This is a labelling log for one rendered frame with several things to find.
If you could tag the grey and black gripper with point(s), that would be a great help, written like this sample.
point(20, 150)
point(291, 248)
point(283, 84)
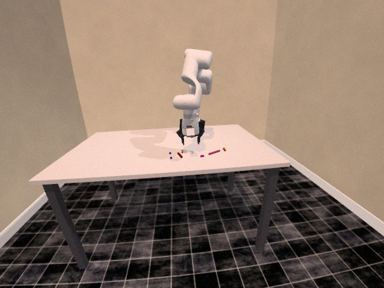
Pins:
point(190, 122)

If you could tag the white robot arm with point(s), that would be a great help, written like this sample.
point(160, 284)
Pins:
point(196, 74)

